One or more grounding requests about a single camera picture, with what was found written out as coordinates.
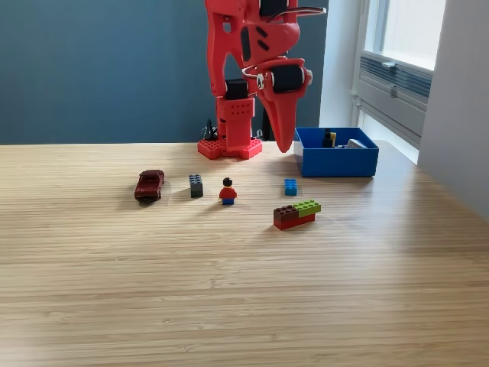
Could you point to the small yellow toy digger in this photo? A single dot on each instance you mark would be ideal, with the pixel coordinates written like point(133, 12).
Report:
point(328, 140)

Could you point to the blue on white brick stack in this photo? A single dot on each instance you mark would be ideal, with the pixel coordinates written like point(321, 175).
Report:
point(356, 144)

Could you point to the blue plastic bin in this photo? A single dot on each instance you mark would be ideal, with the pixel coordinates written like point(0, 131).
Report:
point(336, 162)

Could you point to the black chair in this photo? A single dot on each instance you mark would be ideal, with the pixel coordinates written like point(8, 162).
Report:
point(267, 126)

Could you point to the small blue brick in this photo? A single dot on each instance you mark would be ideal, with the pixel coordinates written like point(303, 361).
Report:
point(291, 187)

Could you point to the black clamp behind base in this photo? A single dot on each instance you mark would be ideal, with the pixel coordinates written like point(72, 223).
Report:
point(210, 132)

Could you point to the toy figure with red shirt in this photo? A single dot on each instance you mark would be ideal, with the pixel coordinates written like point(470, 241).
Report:
point(228, 193)

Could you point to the brown green red brick stack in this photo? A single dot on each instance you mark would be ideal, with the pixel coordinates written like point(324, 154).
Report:
point(294, 216)

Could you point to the dark grey brick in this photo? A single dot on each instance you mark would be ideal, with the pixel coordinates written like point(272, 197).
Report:
point(196, 186)

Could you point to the grey window vent unit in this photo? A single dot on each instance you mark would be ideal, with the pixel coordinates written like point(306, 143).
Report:
point(393, 89)

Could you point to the dark red toy car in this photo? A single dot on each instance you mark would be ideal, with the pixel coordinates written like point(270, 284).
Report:
point(148, 185)

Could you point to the white window frame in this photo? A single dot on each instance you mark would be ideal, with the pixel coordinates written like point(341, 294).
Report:
point(372, 26)

